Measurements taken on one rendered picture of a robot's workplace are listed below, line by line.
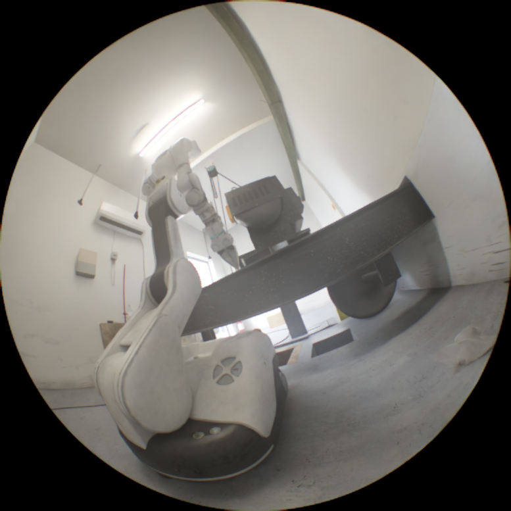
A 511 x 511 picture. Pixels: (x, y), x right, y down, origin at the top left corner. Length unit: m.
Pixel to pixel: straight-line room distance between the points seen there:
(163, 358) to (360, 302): 1.20
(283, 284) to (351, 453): 0.74
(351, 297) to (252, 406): 1.04
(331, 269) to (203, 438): 0.76
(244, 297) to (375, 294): 0.98
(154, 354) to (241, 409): 0.21
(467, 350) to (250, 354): 0.66
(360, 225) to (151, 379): 0.95
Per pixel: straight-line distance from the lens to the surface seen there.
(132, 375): 0.34
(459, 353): 0.63
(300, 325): 1.75
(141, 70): 2.55
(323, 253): 0.77
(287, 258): 0.78
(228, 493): 0.51
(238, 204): 1.33
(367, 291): 1.25
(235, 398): 0.39
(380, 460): 0.46
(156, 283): 0.59
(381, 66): 1.06
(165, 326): 0.40
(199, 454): 0.37
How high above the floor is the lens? 0.42
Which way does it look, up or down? 20 degrees up
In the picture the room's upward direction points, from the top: 21 degrees counter-clockwise
